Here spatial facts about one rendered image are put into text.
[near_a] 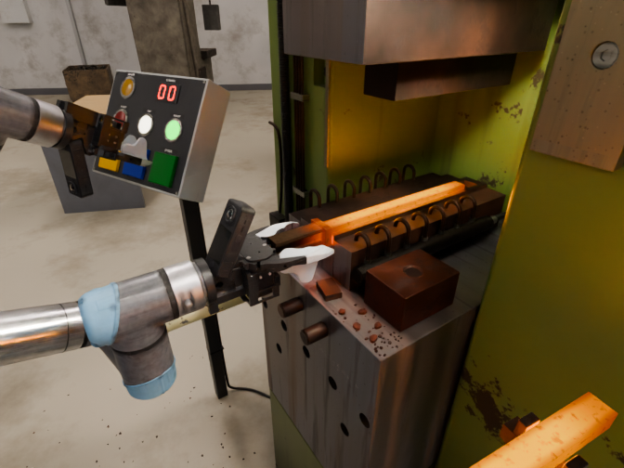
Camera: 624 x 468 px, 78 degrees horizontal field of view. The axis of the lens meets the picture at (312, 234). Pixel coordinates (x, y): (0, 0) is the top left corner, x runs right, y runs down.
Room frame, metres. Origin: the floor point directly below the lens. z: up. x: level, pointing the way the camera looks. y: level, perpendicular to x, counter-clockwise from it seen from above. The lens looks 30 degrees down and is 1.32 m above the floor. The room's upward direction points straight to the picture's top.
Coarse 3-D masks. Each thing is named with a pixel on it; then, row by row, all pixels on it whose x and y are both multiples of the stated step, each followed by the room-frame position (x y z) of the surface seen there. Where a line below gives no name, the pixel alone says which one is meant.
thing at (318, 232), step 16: (416, 192) 0.73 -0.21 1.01; (432, 192) 0.73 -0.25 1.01; (448, 192) 0.74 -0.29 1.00; (368, 208) 0.65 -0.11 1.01; (384, 208) 0.65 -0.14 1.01; (400, 208) 0.67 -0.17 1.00; (320, 224) 0.58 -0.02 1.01; (336, 224) 0.59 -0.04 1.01; (352, 224) 0.60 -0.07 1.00; (272, 240) 0.53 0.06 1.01; (288, 240) 0.53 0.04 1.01; (304, 240) 0.55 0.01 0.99; (320, 240) 0.57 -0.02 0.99
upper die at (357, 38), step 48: (288, 0) 0.67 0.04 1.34; (336, 0) 0.57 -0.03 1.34; (384, 0) 0.54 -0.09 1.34; (432, 0) 0.58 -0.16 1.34; (480, 0) 0.64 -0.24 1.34; (528, 0) 0.70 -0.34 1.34; (288, 48) 0.68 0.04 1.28; (336, 48) 0.57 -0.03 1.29; (384, 48) 0.54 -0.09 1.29; (432, 48) 0.59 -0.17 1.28; (480, 48) 0.65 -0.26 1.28; (528, 48) 0.72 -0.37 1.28
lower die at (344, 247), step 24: (384, 192) 0.77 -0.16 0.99; (408, 192) 0.77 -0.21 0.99; (456, 192) 0.75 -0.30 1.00; (480, 192) 0.76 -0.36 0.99; (312, 216) 0.65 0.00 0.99; (336, 216) 0.65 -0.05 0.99; (384, 216) 0.63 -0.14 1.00; (408, 216) 0.65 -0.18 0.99; (432, 216) 0.65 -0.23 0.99; (456, 216) 0.67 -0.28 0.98; (336, 240) 0.56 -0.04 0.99; (360, 240) 0.56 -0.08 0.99; (384, 240) 0.56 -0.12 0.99; (336, 264) 0.55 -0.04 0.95; (360, 264) 0.53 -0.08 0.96
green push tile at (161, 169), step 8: (160, 152) 0.89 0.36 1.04; (160, 160) 0.88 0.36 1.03; (168, 160) 0.86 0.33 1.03; (176, 160) 0.86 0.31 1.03; (152, 168) 0.87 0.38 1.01; (160, 168) 0.86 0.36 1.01; (168, 168) 0.85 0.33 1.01; (152, 176) 0.86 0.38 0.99; (160, 176) 0.85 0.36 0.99; (168, 176) 0.84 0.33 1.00; (160, 184) 0.84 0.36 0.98; (168, 184) 0.83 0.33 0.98
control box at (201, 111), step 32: (128, 96) 1.03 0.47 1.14; (160, 96) 0.97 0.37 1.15; (192, 96) 0.93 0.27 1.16; (224, 96) 0.96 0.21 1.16; (128, 128) 0.98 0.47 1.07; (160, 128) 0.93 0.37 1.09; (192, 128) 0.88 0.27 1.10; (96, 160) 0.99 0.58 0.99; (192, 160) 0.86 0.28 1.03; (192, 192) 0.84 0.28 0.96
